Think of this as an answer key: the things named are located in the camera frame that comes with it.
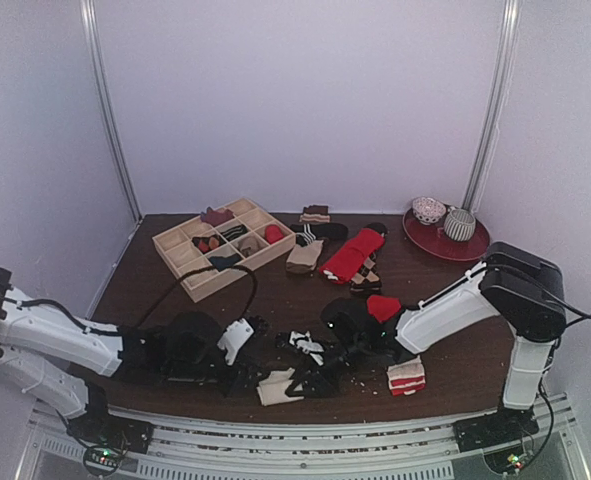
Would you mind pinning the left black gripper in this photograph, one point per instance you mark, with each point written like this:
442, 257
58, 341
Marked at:
237, 384

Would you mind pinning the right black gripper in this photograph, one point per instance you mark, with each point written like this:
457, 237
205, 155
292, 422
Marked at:
332, 361

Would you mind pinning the cream and brown sock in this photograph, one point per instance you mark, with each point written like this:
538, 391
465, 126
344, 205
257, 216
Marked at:
272, 390

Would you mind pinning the red sock with stripes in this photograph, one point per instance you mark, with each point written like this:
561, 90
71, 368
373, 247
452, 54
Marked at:
407, 375

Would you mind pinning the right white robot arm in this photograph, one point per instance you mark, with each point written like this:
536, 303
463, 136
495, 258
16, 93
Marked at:
524, 289

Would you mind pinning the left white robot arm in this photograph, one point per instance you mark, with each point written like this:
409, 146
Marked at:
35, 331

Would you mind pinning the teal sock in box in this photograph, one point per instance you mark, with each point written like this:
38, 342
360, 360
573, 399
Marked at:
224, 262

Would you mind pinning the beige brown folded sock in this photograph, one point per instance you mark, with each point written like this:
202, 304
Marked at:
303, 260

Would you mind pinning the red folded sock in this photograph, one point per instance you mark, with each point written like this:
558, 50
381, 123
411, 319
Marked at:
341, 267

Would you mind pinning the beige sock in box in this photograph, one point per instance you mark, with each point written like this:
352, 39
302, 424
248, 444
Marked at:
248, 246

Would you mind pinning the strawberry pattern sock in box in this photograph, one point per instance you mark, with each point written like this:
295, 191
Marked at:
206, 244

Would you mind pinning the wooden compartment box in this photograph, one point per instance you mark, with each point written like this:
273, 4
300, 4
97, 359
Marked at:
201, 279

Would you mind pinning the black striped sock in box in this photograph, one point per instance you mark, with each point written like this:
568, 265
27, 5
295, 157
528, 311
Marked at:
234, 232

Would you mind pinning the red rolled sock in box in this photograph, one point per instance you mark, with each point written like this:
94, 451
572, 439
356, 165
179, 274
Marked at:
273, 234

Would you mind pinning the black white striped sock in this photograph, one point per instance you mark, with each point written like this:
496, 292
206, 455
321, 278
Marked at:
307, 233

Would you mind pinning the purple sock in box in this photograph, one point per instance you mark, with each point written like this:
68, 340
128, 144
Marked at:
215, 217

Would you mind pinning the brown striped folded sock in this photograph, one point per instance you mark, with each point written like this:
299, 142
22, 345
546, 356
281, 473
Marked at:
315, 214

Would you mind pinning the red plate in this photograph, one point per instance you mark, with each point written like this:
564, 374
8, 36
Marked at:
433, 240

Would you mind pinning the dotted white bowl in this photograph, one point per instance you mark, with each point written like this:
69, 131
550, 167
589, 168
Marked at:
428, 210

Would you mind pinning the striped ceramic cup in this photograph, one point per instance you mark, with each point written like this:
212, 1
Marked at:
459, 225

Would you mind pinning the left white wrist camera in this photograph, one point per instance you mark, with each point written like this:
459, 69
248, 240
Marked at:
232, 340

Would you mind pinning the front aluminium rail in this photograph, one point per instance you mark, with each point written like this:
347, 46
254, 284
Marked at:
186, 448

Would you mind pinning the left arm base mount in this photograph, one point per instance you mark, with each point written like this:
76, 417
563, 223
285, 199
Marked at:
107, 439

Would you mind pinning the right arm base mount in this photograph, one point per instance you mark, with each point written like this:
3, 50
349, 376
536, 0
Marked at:
506, 439

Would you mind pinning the left aluminium frame post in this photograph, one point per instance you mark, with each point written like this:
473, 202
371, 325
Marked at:
91, 31

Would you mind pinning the aluminium frame post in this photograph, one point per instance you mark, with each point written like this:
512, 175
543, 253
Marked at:
498, 96
91, 31

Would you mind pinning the right aluminium frame post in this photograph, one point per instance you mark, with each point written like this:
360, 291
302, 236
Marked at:
498, 96

